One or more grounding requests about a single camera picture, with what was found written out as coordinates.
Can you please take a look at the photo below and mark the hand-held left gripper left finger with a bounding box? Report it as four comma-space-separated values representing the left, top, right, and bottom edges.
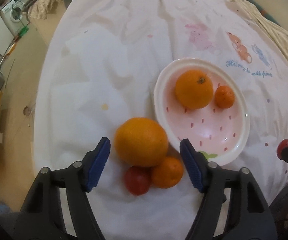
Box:
17, 137, 111, 240

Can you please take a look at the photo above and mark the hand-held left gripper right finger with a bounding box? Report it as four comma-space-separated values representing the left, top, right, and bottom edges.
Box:
179, 138, 278, 240

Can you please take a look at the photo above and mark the small mandarin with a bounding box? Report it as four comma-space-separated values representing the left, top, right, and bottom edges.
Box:
151, 156, 185, 189
214, 85, 235, 109

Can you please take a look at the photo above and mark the pink white strawberry-print plate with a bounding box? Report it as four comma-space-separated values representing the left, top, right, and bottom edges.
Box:
153, 57, 250, 167

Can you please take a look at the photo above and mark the large smooth orange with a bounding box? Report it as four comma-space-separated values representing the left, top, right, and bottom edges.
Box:
114, 117, 169, 168

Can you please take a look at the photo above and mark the large orange with stem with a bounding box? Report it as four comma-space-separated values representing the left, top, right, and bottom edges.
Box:
175, 69, 214, 110

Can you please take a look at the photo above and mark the white cartoon-print cloth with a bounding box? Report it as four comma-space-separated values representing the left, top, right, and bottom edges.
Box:
32, 0, 288, 240

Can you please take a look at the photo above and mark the beige patterned bedding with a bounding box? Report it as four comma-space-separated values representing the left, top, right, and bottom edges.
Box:
204, 0, 288, 88

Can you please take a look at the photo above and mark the grey metal tube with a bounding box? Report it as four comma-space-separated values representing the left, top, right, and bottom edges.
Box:
0, 36, 18, 71

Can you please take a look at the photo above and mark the green plastic tool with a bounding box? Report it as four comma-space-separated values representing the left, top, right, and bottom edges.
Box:
16, 26, 30, 37

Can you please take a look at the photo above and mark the floral beige cloth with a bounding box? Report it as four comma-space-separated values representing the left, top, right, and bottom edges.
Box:
27, 0, 65, 20

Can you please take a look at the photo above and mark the white washing machine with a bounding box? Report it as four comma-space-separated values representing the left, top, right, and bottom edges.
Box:
0, 0, 27, 25

